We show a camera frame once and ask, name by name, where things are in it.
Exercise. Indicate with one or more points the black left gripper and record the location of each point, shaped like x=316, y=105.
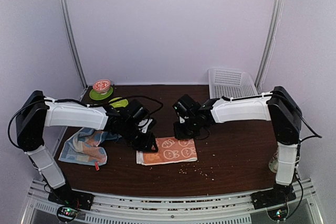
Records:
x=146, y=145

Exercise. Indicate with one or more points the left aluminium frame post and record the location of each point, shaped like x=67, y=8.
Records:
x=72, y=43

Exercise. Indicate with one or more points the scattered rice crumbs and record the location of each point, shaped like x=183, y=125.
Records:
x=204, y=167

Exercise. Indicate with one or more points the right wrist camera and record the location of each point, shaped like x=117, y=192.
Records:
x=186, y=107

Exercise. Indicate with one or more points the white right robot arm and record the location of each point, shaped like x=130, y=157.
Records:
x=276, y=106

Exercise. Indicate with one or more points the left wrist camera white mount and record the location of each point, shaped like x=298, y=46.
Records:
x=145, y=125

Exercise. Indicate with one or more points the orange bunny pattern towel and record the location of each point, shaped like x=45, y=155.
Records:
x=170, y=151

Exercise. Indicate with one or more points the beige ceramic mug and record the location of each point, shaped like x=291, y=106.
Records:
x=273, y=163

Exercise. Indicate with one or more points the aluminium front rail base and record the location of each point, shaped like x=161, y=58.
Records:
x=229, y=208

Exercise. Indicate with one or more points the right aluminium frame post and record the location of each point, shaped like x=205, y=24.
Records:
x=269, y=44

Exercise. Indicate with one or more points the blue patchwork towel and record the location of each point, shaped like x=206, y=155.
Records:
x=84, y=147

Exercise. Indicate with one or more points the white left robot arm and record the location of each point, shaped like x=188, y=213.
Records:
x=132, y=122

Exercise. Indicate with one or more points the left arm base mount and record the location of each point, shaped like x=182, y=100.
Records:
x=71, y=201

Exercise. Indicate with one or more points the white plastic basket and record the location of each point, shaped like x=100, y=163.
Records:
x=230, y=83

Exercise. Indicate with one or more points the lime green plate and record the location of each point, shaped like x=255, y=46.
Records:
x=94, y=95

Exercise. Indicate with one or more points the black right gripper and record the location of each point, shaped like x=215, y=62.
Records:
x=180, y=135

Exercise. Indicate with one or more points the lime green bowl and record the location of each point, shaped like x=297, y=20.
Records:
x=118, y=102

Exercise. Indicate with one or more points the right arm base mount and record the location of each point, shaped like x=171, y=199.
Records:
x=276, y=199

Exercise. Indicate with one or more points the aluminium frame post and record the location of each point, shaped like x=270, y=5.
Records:
x=72, y=43
x=269, y=44

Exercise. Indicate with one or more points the red patterned small bowl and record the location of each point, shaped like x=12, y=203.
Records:
x=102, y=86

